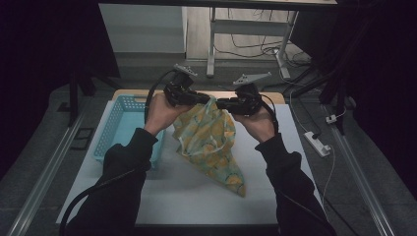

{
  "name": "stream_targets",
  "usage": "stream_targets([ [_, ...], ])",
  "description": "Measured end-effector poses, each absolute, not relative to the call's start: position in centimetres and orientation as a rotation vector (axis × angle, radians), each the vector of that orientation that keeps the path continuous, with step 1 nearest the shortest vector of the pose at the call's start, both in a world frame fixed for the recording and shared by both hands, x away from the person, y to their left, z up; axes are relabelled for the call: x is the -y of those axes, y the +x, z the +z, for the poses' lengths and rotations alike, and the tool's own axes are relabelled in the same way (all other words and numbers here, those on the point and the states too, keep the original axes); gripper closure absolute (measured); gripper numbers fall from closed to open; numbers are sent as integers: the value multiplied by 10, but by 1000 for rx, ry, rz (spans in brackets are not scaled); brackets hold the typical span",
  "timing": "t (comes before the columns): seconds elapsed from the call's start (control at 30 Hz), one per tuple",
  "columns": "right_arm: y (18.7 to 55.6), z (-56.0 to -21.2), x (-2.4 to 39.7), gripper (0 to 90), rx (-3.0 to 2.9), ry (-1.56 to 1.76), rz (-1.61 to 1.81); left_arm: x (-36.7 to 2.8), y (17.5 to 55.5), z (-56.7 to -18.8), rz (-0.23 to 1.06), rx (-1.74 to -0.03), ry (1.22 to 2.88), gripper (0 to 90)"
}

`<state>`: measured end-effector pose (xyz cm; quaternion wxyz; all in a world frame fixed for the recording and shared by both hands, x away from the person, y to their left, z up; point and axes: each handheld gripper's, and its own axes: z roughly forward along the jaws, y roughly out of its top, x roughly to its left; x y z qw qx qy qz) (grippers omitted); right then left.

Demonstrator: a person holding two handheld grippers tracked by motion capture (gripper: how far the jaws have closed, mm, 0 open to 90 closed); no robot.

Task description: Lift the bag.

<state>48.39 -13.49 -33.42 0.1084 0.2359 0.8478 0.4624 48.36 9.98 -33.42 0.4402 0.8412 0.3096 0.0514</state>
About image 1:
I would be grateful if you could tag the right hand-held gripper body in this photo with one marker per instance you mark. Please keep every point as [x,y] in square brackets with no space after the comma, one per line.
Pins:
[249,100]

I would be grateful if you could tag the white-legged desk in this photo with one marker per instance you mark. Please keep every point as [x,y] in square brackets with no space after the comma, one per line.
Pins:
[249,28]

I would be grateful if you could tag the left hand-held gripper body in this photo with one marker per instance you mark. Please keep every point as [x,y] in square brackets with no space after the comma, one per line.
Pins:
[178,90]

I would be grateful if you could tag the black stand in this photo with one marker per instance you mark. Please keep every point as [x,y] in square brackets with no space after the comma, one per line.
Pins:
[337,98]
[74,98]

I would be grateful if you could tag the person's right hand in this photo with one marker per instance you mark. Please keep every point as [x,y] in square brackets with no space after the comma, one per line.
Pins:
[259,124]

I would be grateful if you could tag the blue plastic basket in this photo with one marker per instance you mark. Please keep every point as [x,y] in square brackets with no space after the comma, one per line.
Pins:
[121,131]

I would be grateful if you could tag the white power strip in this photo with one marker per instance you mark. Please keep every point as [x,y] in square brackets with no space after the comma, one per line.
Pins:
[316,143]

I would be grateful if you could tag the white table mat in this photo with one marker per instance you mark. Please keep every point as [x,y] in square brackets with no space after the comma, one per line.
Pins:
[183,203]

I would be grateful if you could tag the metal floor rail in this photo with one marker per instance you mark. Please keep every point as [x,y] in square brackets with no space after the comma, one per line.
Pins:
[360,177]
[46,177]

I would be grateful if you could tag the white panel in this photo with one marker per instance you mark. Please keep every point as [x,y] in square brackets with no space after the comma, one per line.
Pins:
[144,29]

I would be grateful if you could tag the person's left hand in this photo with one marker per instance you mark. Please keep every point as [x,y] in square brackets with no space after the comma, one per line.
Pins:
[162,113]

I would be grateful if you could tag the small white adapter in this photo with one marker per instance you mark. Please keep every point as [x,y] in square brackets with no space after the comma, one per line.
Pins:
[331,118]

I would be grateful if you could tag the orange-print fabric bag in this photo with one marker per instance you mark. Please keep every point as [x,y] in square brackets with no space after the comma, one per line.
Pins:
[209,141]

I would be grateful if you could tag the black floor plate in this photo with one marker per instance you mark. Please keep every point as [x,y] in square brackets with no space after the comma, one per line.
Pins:
[82,138]

